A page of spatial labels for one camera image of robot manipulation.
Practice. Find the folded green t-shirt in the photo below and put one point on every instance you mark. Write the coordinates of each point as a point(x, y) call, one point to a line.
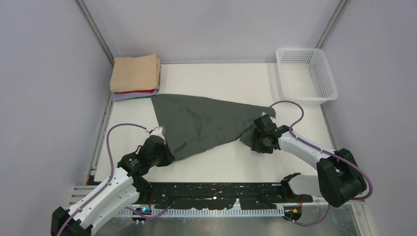
point(139, 97)

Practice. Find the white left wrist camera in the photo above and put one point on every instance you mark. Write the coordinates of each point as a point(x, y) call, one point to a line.
point(157, 131)

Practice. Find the white plastic basket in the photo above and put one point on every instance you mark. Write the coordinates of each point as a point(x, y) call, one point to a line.
point(304, 76)

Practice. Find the aluminium frame rail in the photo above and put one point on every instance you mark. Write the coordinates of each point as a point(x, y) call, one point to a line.
point(215, 195)

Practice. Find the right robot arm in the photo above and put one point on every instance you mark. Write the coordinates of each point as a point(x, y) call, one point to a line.
point(337, 179)

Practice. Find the folded beige t-shirt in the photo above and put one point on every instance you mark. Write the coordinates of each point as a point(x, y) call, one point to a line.
point(135, 74)

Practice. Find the folded lavender t-shirt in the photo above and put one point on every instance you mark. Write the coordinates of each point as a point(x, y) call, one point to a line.
point(119, 96)

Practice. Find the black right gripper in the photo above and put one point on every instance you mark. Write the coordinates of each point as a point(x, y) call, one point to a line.
point(259, 134)

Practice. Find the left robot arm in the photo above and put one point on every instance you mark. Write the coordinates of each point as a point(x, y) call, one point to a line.
point(125, 186)

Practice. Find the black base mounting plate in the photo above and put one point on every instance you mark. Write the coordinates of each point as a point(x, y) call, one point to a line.
point(224, 195)

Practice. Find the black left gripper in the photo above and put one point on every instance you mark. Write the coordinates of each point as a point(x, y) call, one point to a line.
point(163, 153)

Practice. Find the white slotted cable duct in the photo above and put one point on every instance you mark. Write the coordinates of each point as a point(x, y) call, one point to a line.
point(236, 211)

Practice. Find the dark grey t-shirt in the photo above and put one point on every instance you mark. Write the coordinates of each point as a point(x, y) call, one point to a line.
point(193, 124)

